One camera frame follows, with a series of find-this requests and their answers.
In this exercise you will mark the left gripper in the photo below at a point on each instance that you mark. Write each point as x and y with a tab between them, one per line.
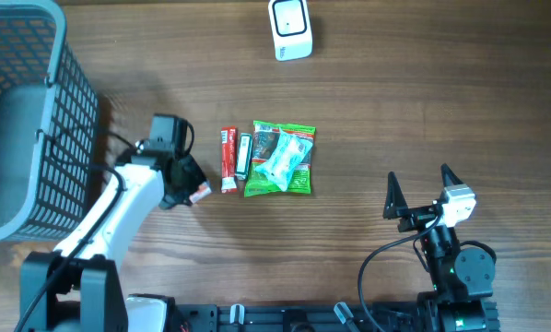
198	177

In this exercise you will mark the mint wet wipes pack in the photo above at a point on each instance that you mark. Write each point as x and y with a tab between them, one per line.
289	153

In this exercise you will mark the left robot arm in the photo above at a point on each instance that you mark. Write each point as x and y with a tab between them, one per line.
76	287

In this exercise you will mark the white barcode scanner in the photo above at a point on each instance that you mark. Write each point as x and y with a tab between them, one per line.
291	29

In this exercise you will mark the green snack bag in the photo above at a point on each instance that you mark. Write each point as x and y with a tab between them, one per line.
264	140

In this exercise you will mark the red Kleenex tissue pack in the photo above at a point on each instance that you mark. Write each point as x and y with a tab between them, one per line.
203	190

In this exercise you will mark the green white small box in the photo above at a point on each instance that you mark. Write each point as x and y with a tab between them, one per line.
244	156

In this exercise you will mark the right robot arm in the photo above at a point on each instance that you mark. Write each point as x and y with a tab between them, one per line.
461	273

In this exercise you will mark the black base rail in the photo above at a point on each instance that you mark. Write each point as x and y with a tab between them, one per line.
381	316

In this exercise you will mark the grey plastic shopping basket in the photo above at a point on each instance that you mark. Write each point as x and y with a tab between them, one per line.
49	115

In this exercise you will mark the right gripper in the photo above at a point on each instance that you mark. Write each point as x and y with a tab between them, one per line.
398	207

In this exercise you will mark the red stick sachet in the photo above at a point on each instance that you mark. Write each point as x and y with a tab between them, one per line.
228	159

